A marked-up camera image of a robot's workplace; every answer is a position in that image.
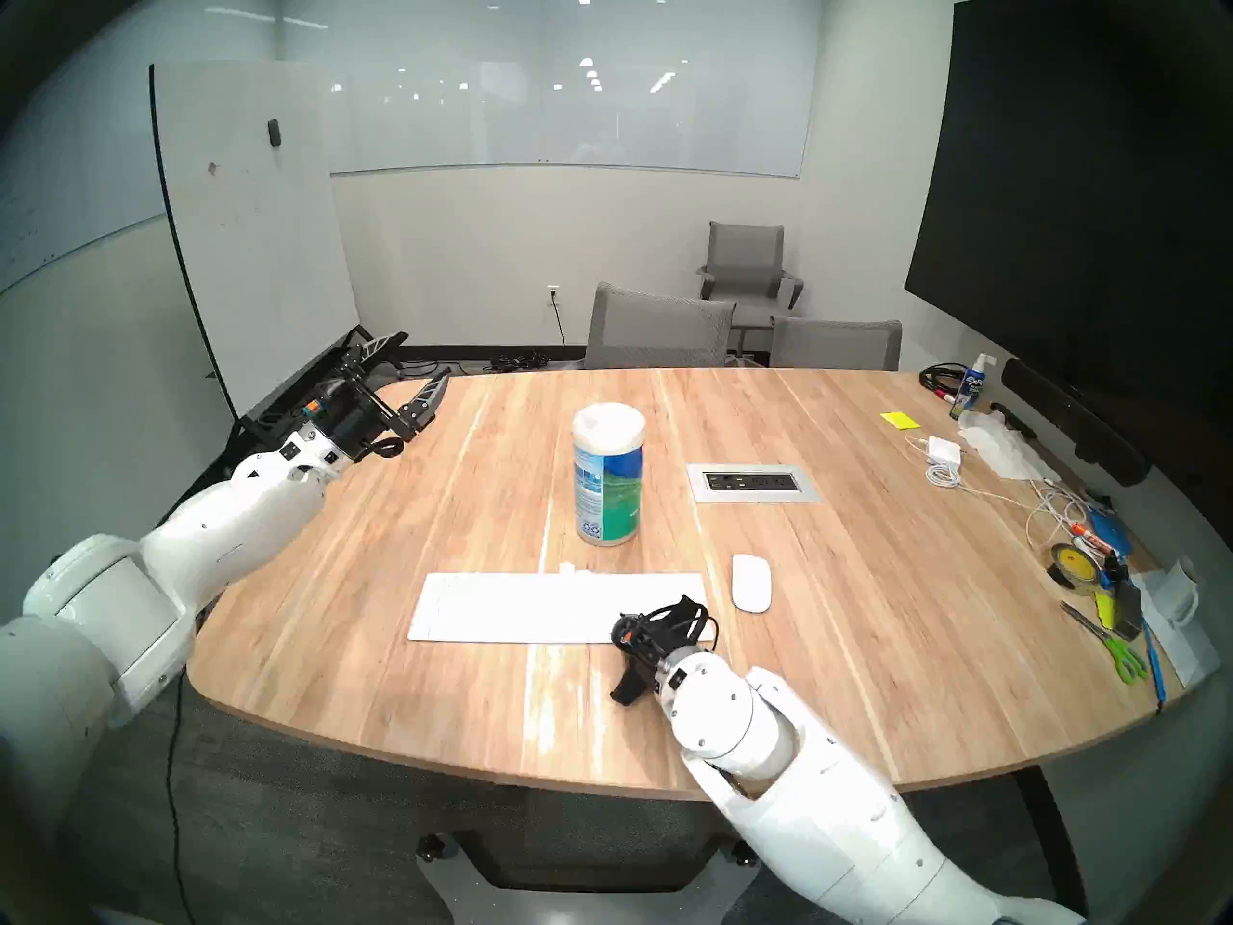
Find large black wall screen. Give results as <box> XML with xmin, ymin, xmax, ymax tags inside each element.
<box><xmin>904</xmin><ymin>0</ymin><xmax>1233</xmax><ymax>490</ymax></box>

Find large glass wall board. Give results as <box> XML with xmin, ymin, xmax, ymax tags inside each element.
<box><xmin>279</xmin><ymin>0</ymin><xmax>820</xmax><ymax>180</ymax></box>

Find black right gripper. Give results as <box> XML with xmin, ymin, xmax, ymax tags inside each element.
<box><xmin>610</xmin><ymin>595</ymin><xmax>711</xmax><ymax>709</ymax></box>

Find white computer mouse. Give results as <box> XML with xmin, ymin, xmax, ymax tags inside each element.
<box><xmin>729</xmin><ymin>553</ymin><xmax>774</xmax><ymax>614</ymax></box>

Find white mug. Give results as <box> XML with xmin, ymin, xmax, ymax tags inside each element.
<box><xmin>1151</xmin><ymin>557</ymin><xmax>1203</xmax><ymax>628</ymax></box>

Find grey mesh office chair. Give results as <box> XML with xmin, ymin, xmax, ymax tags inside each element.
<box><xmin>768</xmin><ymin>316</ymin><xmax>904</xmax><ymax>372</ymax></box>
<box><xmin>583</xmin><ymin>282</ymin><xmax>736</xmax><ymax>370</ymax></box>

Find mobile whiteboard on stand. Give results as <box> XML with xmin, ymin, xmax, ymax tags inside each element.
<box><xmin>149</xmin><ymin>63</ymin><xmax>406</xmax><ymax>452</ymax></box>

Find white paper sheet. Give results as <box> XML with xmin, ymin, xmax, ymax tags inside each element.
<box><xmin>1127</xmin><ymin>571</ymin><xmax>1222</xmax><ymax>688</ymax></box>

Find white charging cable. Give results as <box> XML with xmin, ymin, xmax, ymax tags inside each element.
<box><xmin>905</xmin><ymin>436</ymin><xmax>1094</xmax><ymax>548</ymax></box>

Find grey table power outlet box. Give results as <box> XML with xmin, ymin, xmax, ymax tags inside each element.
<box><xmin>686</xmin><ymin>463</ymin><xmax>822</xmax><ymax>504</ymax></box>

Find green handled scissors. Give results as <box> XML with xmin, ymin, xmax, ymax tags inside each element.
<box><xmin>1058</xmin><ymin>598</ymin><xmax>1147</xmax><ymax>683</ymax></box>

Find black video sound bar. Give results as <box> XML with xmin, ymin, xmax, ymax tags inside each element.
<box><xmin>1000</xmin><ymin>357</ymin><xmax>1150</xmax><ymax>488</ymax></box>

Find side wall whiteboard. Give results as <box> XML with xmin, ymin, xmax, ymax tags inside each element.
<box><xmin>0</xmin><ymin>66</ymin><xmax>167</xmax><ymax>296</ymax></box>

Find disinfecting wipes canister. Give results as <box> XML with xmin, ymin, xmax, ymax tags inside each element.
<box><xmin>572</xmin><ymin>402</ymin><xmax>646</xmax><ymax>548</ymax></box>

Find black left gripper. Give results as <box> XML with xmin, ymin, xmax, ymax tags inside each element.
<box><xmin>326</xmin><ymin>330</ymin><xmax>454</xmax><ymax>459</ymax></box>

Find blue packet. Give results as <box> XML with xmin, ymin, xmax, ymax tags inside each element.
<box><xmin>1079</xmin><ymin>511</ymin><xmax>1130</xmax><ymax>556</ymax></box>

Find grey office chair with armrests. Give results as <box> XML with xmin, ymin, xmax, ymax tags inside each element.
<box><xmin>695</xmin><ymin>222</ymin><xmax>805</xmax><ymax>365</ymax></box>

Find whiteboard cleaner spray bottle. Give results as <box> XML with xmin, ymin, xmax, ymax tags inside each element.
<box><xmin>949</xmin><ymin>353</ymin><xmax>996</xmax><ymax>421</ymax></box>

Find black table leg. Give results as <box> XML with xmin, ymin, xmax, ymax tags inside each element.
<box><xmin>1011</xmin><ymin>767</ymin><xmax>1088</xmax><ymax>900</ymax></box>

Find crumpled white tissue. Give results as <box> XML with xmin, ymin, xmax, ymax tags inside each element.
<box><xmin>957</xmin><ymin>410</ymin><xmax>1061</xmax><ymax>483</ymax></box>

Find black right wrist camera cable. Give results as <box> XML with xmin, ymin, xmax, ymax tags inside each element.
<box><xmin>655</xmin><ymin>595</ymin><xmax>720</xmax><ymax>643</ymax></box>

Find white keyboard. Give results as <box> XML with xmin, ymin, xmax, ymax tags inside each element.
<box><xmin>407</xmin><ymin>572</ymin><xmax>711</xmax><ymax>645</ymax></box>

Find black yellow tape roll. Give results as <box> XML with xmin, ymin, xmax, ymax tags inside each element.
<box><xmin>1047</xmin><ymin>541</ymin><xmax>1109</xmax><ymax>592</ymax></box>

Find blue pen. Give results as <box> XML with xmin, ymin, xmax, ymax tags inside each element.
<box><xmin>1140</xmin><ymin>620</ymin><xmax>1167</xmax><ymax>707</ymax></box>

